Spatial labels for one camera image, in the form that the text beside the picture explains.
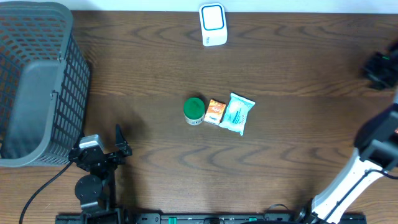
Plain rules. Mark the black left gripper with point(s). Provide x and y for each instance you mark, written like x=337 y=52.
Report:
x=122 y=148

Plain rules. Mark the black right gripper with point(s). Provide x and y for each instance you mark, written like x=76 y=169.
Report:
x=381 y=82

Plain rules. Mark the green lidded jar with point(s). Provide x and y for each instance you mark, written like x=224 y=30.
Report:
x=194 y=111

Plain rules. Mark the small orange snack packet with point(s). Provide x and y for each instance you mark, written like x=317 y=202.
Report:
x=214 y=112

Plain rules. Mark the light blue tissue packet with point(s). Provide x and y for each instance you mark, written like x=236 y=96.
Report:
x=236 y=113

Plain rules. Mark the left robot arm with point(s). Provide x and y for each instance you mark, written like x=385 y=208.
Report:
x=97 y=190

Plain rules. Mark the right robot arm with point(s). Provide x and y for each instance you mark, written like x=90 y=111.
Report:
x=375 y=149

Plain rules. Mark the white barcode scanner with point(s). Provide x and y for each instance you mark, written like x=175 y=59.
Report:
x=213 y=24

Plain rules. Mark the grey plastic mesh basket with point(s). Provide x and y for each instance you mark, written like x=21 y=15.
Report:
x=45 y=83

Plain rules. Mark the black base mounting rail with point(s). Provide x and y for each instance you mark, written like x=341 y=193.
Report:
x=155 y=218

